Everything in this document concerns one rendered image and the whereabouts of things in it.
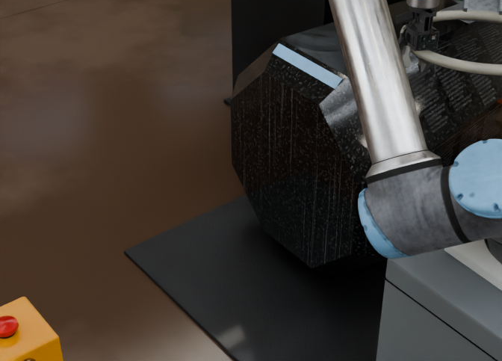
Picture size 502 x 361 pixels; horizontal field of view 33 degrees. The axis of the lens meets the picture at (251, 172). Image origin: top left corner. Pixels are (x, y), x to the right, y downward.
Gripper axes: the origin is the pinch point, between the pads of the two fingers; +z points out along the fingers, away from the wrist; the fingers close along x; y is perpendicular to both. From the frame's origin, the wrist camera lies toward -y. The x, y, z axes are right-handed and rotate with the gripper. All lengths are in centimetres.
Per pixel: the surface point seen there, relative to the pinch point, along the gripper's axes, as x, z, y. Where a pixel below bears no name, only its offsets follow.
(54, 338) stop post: -114, -13, 102
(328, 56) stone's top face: -16.2, 3.9, -23.4
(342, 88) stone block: -17.5, 8.0, -8.5
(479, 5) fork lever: 36.9, -6.8, -25.6
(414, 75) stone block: 9.2, 9.2, -13.6
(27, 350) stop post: -118, -12, 103
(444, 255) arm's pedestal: -32, 6, 79
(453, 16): 25.0, -6.0, -21.2
